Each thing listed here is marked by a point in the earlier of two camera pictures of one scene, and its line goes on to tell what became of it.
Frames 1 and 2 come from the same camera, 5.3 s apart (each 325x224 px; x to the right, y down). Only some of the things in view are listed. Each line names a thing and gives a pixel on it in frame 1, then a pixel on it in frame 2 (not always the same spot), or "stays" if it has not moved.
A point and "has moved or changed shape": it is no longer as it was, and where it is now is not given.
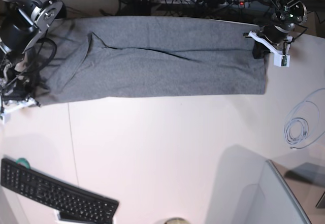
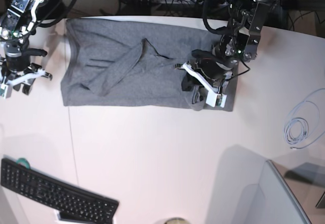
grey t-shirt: [97, 58] has moved or changed shape
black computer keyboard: [71, 204] stays
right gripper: [273, 34] → [213, 67]
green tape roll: [23, 161] stays
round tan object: [175, 220] stays
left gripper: [19, 89] → [21, 61]
